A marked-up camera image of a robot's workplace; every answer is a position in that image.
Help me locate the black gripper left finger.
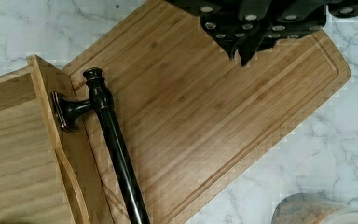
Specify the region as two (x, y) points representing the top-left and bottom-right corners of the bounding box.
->
(200, 12), (269, 60)

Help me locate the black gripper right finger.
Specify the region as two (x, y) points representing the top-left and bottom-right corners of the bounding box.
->
(238, 12), (326, 66)

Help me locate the bamboo cutting board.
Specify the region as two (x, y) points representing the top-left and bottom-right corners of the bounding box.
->
(65, 0), (351, 224)

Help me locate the clear jar with grains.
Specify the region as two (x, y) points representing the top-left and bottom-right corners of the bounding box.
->
(271, 193), (358, 224)

